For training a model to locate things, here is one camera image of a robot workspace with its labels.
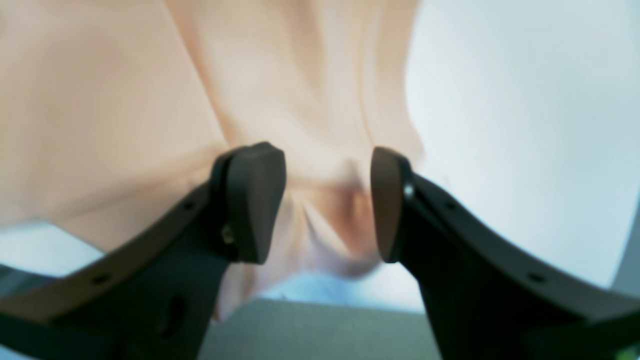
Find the right gripper black left finger side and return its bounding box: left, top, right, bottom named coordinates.
left=0, top=142, right=287, bottom=360

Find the right gripper black right finger side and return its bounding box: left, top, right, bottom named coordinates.
left=370, top=146, right=640, bottom=360

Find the peach pink T-shirt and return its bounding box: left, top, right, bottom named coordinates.
left=0, top=0, right=425, bottom=321

